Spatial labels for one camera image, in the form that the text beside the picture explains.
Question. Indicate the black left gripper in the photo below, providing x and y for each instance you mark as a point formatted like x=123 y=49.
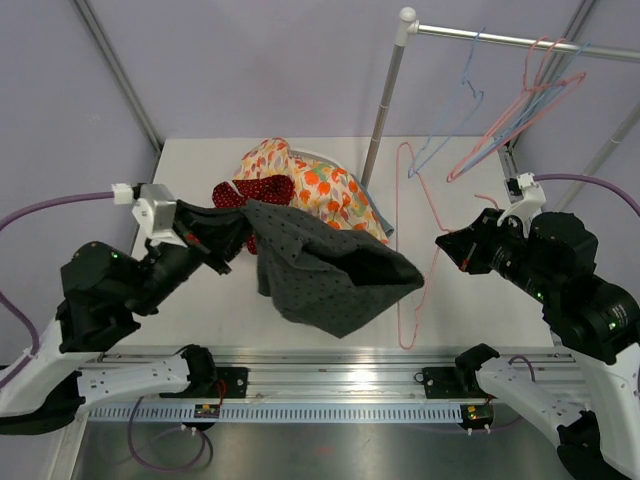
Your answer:
x=217 y=233

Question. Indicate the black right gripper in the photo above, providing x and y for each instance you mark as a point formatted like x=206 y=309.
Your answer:
x=466 y=246

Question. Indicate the red polka dot skirt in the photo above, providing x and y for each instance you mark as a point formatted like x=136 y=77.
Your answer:
x=276 y=190

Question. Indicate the light blue denim skirt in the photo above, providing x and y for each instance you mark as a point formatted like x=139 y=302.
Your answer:
x=386 y=226

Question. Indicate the dark dotted skirt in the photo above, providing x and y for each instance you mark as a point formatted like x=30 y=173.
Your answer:
x=334 y=280

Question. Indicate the orange floral skirt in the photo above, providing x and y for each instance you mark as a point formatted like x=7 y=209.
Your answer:
x=330 y=193

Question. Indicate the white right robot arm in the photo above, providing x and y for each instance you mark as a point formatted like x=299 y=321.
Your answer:
x=553 y=261

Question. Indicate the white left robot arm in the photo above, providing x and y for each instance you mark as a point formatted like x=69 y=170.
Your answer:
x=105 y=290

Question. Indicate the white perforated plastic basket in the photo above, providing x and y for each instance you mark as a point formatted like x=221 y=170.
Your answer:
x=309 y=154

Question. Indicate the grey metal clothes rack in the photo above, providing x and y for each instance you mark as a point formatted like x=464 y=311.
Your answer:
x=410 y=26

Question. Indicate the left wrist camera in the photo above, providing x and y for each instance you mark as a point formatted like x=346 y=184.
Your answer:
x=153 y=207

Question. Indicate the aluminium mounting rail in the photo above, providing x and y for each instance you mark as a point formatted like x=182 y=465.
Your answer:
x=347 y=374

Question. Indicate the white slotted cable duct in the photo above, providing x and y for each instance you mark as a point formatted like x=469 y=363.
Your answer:
x=439 y=413

